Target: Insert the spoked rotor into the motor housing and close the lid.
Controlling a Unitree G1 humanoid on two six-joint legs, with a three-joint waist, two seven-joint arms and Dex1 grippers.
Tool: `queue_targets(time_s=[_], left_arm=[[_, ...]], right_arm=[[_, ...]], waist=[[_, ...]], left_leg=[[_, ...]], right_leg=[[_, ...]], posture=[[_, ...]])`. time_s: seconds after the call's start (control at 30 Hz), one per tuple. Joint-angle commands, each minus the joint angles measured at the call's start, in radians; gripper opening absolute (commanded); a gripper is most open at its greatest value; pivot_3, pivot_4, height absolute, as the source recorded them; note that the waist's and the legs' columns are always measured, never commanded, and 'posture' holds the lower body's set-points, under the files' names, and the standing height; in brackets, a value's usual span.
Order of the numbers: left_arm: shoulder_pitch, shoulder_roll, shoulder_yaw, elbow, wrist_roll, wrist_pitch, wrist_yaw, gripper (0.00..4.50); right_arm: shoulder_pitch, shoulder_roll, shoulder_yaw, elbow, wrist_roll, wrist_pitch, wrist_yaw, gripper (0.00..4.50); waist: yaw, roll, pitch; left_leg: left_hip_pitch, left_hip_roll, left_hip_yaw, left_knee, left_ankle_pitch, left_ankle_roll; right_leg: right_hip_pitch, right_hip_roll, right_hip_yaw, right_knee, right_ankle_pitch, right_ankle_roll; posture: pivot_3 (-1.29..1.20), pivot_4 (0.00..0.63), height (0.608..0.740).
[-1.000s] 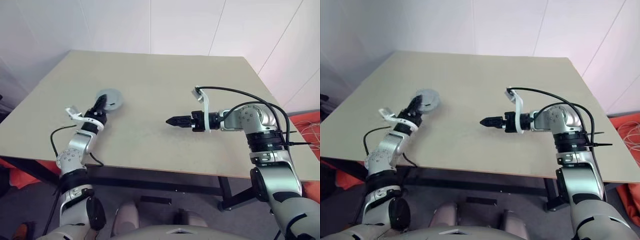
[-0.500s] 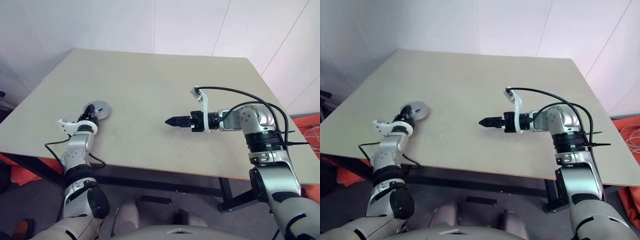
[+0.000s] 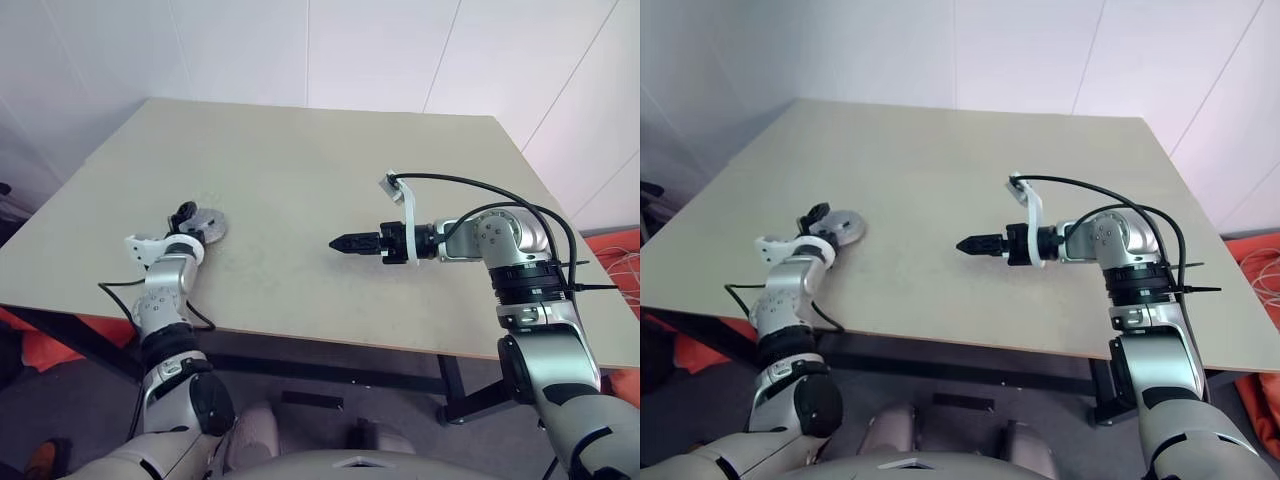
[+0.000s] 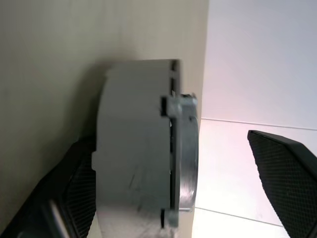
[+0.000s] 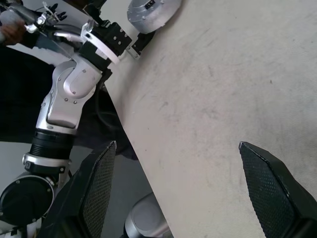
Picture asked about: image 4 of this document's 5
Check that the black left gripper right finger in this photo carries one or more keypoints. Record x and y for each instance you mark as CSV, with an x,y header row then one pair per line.
x,y
289,178

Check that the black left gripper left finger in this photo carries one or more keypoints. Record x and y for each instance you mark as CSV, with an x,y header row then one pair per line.
x,y
74,188

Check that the grey motor stator copper windings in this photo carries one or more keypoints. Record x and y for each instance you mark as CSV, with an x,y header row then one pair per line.
x,y
133,138

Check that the silver finned rotor disc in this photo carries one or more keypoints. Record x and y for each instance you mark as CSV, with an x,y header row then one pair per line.
x,y
188,158

